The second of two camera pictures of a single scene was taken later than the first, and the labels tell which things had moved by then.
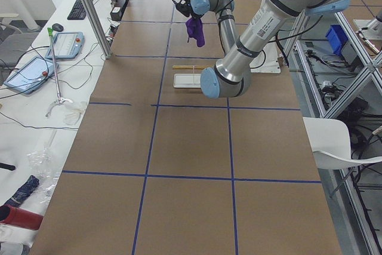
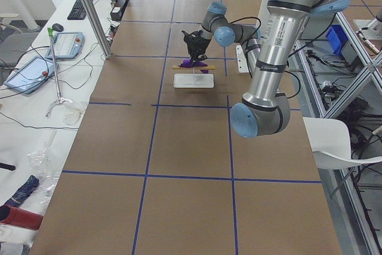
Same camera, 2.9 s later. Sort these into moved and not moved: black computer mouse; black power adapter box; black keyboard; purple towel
Moved: purple towel
Not moved: black keyboard; black computer mouse; black power adapter box
